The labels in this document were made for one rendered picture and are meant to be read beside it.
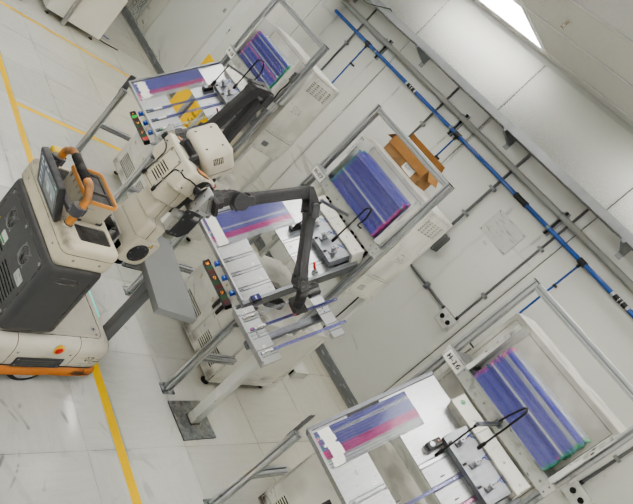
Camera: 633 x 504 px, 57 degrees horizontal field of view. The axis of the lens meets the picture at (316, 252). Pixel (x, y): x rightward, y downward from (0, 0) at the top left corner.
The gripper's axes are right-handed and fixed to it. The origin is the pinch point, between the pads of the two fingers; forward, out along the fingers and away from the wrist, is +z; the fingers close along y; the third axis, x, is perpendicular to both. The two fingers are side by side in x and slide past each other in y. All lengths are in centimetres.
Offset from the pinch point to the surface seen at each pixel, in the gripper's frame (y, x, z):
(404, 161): 67, -111, -16
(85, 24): 480, -14, 140
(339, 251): 27, -43, -1
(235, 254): 53, 9, 12
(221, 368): 15, 28, 70
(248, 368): -7.0, 25.5, 30.2
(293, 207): 73, -39, 10
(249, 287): 28.9, 11.2, 10.5
